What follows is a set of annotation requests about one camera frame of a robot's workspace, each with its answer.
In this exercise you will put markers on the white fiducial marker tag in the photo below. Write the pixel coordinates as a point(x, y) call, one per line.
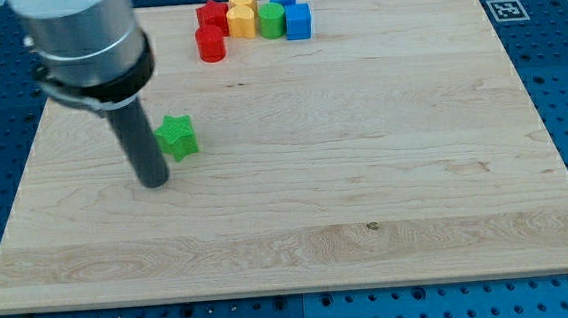
point(507, 10)

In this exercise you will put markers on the wooden board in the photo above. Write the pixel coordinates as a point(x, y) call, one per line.
point(397, 146)

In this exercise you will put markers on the green cylinder block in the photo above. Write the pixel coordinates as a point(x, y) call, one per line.
point(272, 20)

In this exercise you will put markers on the red star block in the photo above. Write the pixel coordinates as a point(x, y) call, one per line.
point(213, 13)

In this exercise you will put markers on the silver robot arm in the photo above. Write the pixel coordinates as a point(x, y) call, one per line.
point(93, 55)

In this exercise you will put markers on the blue cube block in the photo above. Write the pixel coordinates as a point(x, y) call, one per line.
point(298, 21)

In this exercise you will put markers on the green star block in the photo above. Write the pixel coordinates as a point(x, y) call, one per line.
point(176, 137)

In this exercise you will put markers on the red cylinder block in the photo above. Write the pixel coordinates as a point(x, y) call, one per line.
point(210, 43)

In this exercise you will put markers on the dark grey pointer rod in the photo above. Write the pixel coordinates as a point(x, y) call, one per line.
point(132, 130)

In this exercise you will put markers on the yellow heart block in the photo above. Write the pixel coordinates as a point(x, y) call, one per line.
point(241, 22)

